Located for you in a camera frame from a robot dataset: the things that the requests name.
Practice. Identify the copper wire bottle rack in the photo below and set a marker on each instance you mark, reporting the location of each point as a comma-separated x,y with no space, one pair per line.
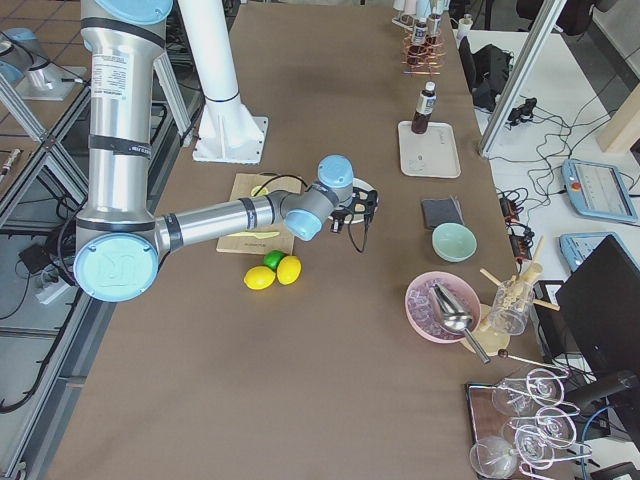
428,61

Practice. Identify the blue teach pendant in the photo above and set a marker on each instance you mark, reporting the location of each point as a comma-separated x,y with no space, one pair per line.
597,190

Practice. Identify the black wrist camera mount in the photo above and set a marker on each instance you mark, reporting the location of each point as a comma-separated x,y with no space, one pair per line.
345,218

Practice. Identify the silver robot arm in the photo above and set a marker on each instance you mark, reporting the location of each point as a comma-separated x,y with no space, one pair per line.
120,244

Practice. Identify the bottle in rack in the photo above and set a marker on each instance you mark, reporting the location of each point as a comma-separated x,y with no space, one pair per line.
419,33
433,24

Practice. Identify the brown sauce bottle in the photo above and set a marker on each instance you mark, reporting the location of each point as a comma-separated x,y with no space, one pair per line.
424,108

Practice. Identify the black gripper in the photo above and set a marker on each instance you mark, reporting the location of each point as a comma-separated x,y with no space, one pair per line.
341,216

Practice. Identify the clear glass mug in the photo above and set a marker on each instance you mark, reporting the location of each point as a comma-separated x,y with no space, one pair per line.
510,310

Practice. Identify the pink bowl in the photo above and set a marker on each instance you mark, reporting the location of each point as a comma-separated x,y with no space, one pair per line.
462,291

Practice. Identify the green lime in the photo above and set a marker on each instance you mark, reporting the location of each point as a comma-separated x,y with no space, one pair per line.
273,258

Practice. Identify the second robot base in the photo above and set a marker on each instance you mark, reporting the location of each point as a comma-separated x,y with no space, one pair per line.
30,70

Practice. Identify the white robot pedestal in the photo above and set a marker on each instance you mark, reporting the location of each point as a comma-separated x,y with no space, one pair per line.
228,132

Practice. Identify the wooden cutting board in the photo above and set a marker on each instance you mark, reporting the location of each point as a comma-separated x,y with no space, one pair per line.
265,239

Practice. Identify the white plate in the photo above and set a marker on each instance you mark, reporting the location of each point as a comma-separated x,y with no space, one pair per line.
367,185

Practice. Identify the cream serving tray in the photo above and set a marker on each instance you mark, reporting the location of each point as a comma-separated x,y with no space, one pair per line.
432,154

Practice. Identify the clear ice cubes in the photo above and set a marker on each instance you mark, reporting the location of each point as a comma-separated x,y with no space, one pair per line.
423,315

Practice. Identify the grey folded cloth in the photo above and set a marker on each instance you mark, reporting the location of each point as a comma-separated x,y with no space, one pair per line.
440,211

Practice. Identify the metal ice scoop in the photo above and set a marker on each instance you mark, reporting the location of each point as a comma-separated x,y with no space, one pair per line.
455,318

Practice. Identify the mint green bowl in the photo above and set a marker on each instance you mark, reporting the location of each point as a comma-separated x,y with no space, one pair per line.
454,242

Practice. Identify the wine glass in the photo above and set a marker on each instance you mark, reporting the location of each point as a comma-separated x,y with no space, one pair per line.
552,424
493,457
524,396
532,448

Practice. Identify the yellow lemon half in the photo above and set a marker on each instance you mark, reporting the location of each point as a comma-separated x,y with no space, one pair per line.
259,191

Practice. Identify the black monitor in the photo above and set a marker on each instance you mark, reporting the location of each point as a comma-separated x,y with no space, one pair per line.
600,305

